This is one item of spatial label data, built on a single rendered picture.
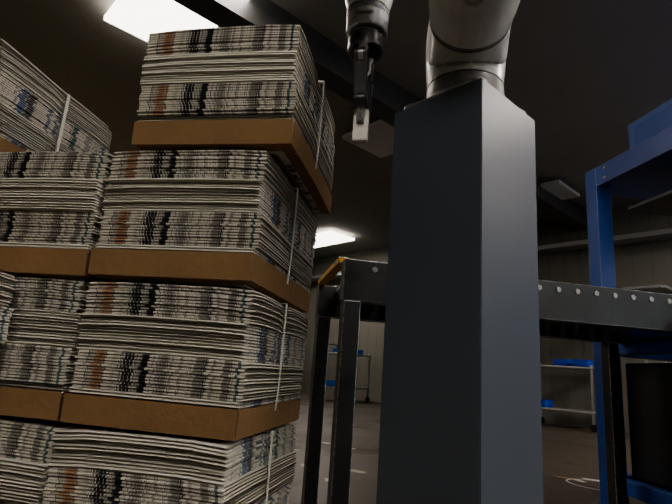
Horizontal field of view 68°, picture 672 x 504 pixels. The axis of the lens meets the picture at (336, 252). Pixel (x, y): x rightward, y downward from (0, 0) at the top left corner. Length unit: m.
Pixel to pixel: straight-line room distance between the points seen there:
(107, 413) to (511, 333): 0.65
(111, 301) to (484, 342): 0.59
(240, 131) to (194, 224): 0.17
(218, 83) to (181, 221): 0.25
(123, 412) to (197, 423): 0.12
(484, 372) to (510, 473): 0.17
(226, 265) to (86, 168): 0.33
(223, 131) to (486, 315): 0.52
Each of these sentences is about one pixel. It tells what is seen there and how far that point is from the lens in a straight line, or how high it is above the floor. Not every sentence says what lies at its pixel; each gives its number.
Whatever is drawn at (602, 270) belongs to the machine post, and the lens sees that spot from 2.67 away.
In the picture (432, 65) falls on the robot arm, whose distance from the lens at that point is 1.09.
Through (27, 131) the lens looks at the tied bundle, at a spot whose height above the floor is 0.92.
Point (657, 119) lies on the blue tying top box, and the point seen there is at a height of 1.69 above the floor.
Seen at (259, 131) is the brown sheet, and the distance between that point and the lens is 0.86.
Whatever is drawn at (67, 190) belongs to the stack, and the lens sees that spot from 0.99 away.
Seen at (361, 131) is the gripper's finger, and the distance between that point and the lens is 1.02.
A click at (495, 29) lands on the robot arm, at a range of 1.00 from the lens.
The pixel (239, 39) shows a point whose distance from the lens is 0.97.
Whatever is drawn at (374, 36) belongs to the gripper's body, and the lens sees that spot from 1.11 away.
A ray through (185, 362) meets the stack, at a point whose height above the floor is 0.48.
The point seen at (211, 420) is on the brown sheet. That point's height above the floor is 0.40.
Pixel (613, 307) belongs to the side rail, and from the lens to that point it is 1.80.
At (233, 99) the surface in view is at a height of 0.92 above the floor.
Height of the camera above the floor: 0.48
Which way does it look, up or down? 13 degrees up
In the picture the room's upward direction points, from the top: 4 degrees clockwise
